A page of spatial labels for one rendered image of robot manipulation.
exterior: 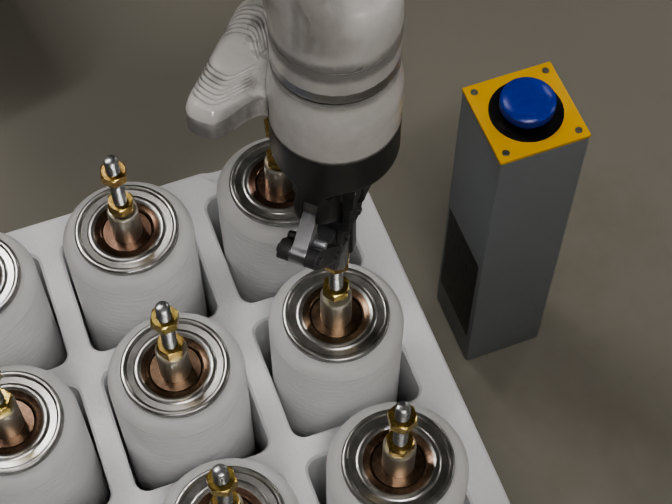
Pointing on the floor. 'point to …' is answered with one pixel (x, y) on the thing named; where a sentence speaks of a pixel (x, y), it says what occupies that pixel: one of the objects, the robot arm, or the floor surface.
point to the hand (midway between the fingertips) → (334, 238)
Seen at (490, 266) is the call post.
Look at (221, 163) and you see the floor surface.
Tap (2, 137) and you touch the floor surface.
